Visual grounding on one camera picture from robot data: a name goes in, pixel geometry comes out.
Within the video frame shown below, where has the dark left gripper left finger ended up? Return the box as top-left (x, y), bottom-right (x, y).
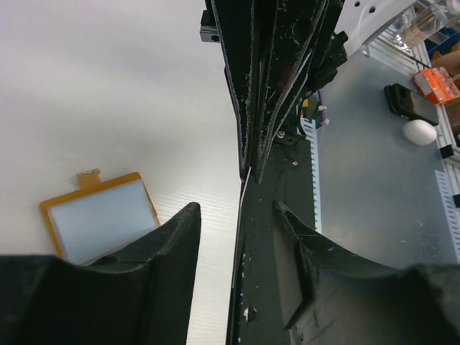
top-left (1, 203), bottom-right (201, 344)

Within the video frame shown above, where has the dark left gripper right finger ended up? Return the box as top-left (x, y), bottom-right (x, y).
top-left (272, 201), bottom-right (459, 344)

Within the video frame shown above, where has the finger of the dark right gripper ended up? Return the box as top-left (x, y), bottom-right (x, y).
top-left (252, 1), bottom-right (329, 183)
top-left (211, 1), bottom-right (258, 178)

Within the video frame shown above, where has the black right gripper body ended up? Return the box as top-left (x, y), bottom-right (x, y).
top-left (200, 1), bottom-right (348, 90)

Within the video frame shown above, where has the yellow leather card holder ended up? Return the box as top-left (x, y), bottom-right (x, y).
top-left (39, 169), bottom-right (160, 265)

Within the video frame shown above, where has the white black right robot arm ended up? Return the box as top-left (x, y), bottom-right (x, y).
top-left (200, 0), bottom-right (410, 181)

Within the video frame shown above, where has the black box on bench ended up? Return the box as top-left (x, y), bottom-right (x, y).
top-left (384, 83), bottom-right (439, 127)

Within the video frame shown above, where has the orange box on bench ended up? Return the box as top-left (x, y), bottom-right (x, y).
top-left (413, 67), bottom-right (459, 105)

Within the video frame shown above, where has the white egg-shaped object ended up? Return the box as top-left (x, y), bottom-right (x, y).
top-left (402, 119), bottom-right (437, 146)

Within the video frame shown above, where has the grey slotted cable duct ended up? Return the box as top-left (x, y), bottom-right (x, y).
top-left (300, 117), bottom-right (322, 234)

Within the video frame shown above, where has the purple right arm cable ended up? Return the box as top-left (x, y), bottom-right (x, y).
top-left (316, 88), bottom-right (331, 130)

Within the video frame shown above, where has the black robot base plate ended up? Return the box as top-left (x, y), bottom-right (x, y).
top-left (226, 139), bottom-right (315, 344)

